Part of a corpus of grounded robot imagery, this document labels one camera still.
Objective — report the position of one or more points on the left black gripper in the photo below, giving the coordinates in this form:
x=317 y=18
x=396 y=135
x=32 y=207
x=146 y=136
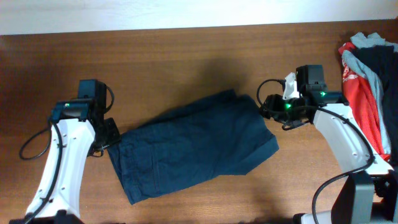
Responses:
x=114 y=138

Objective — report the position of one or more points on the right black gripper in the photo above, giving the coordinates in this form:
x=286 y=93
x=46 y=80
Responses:
x=273 y=102

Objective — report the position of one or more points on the navy blue shorts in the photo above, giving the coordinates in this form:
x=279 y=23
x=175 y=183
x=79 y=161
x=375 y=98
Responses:
x=221 y=134

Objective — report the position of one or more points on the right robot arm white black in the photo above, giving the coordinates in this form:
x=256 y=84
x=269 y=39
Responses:
x=369 y=194

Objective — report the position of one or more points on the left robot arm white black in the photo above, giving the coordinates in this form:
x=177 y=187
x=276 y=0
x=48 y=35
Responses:
x=78 y=130

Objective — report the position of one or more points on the red garment with white print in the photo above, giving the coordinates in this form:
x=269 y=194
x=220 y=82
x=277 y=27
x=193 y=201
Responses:
x=357 y=92

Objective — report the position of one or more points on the black garment in pile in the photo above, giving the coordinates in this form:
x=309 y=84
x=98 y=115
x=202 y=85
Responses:
x=382 y=60

